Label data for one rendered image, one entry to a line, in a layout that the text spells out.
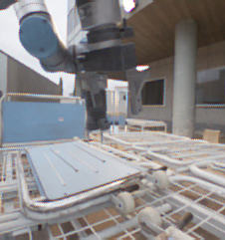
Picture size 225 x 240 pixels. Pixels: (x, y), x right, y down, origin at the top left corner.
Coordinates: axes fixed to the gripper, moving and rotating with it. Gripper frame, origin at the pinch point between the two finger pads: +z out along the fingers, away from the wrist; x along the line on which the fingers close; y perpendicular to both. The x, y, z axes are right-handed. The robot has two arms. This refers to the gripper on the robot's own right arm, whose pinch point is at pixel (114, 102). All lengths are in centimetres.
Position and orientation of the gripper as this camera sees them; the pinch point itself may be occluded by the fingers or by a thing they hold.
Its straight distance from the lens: 42.6
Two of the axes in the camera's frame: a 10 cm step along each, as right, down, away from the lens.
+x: 7.4, 1.7, -6.6
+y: -6.6, 4.2, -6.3
